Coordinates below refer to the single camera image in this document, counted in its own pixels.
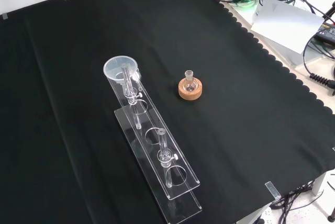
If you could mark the clear plastic funnel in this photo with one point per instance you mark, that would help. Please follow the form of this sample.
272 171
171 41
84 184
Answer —
115 73

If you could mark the clear acrylic funnel stand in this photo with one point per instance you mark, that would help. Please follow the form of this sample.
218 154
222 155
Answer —
157 156

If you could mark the small round-bottom glass flask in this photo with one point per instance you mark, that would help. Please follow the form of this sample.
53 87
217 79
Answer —
189 84

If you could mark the black bench cloth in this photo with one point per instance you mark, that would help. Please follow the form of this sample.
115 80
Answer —
78 129

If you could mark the clear tape piece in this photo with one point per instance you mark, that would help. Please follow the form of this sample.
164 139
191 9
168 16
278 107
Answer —
272 190
5 16

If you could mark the white paper sheet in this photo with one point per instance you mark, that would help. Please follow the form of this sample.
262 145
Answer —
285 22

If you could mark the black power adapter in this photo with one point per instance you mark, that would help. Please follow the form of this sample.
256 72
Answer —
327 32

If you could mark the white table leg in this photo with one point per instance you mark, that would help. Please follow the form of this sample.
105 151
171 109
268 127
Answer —
324 195

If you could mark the black tripod leg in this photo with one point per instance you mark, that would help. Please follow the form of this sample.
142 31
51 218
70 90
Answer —
330 10

